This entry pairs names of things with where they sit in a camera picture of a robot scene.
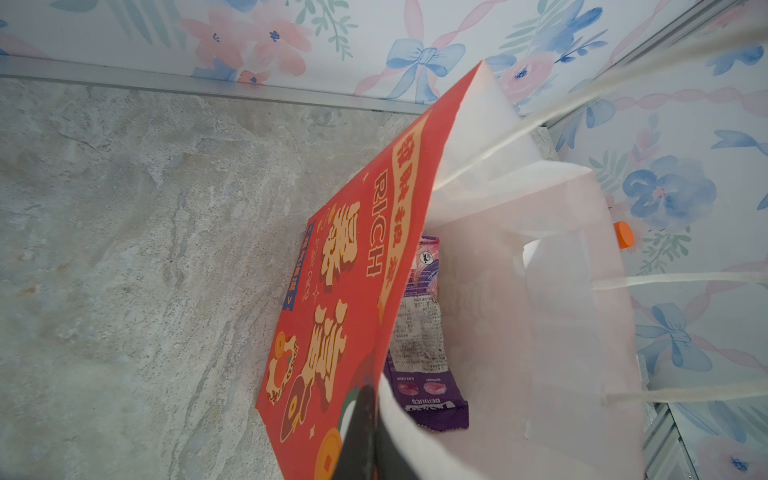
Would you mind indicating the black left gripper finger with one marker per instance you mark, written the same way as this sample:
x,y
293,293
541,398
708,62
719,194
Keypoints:
x,y
358,429

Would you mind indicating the purple candy bag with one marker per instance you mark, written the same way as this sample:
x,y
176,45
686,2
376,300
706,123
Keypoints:
x,y
417,367

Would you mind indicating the red paper gift bag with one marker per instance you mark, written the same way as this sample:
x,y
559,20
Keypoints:
x,y
537,319

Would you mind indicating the orange pill bottle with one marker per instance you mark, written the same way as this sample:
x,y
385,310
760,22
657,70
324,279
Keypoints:
x,y
624,235

